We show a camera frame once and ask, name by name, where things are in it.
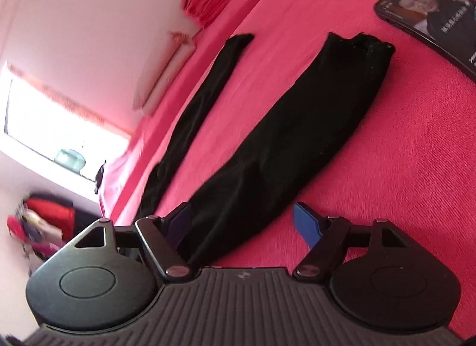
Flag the teal object on windowsill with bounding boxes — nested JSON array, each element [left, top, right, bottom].
[[53, 149, 85, 174]]

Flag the black item on bed corner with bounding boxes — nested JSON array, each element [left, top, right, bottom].
[[94, 161, 107, 194]]

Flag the pink bed sheet near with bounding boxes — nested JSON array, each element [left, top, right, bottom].
[[100, 0, 476, 339]]

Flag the smartphone with lit screen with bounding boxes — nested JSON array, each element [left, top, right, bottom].
[[374, 0, 476, 80]]

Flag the black pants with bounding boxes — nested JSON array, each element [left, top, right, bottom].
[[135, 31, 396, 268]]

